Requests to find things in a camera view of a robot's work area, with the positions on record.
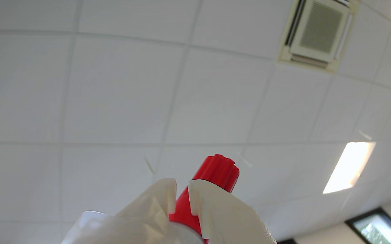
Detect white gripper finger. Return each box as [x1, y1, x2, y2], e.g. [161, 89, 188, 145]
[61, 179, 182, 244]
[188, 180, 277, 244]

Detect red marker cap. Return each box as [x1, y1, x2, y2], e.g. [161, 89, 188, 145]
[168, 154, 240, 242]

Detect rectangular ceiling light panel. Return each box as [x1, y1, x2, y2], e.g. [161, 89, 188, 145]
[322, 142, 376, 195]

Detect black framed window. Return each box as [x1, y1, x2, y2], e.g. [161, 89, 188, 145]
[345, 207, 391, 244]

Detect ceiling air conditioner vent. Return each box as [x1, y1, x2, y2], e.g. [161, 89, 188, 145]
[277, 0, 359, 73]

